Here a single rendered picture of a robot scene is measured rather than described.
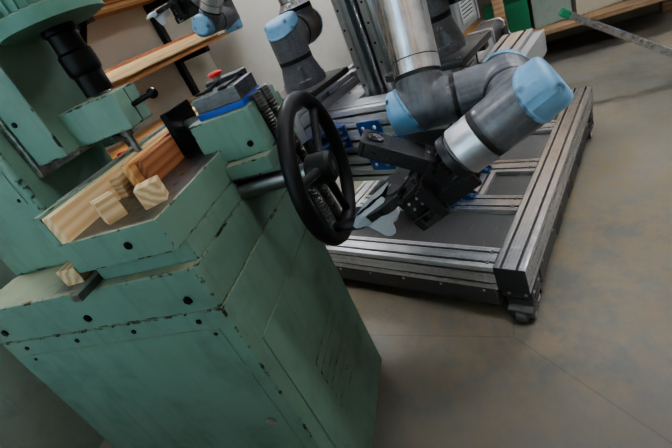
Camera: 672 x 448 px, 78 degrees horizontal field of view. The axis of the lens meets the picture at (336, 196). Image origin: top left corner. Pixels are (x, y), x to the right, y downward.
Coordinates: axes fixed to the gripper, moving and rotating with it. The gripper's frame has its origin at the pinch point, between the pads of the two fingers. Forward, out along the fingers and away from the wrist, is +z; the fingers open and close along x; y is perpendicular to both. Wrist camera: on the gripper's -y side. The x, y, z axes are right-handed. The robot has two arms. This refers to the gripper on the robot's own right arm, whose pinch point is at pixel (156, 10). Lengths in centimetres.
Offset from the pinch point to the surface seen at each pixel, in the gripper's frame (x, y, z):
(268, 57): 231, 90, 114
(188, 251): -108, 28, -75
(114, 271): -111, 28, -59
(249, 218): -92, 36, -73
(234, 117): -86, 17, -79
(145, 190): -105, 17, -73
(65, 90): -87, 2, -48
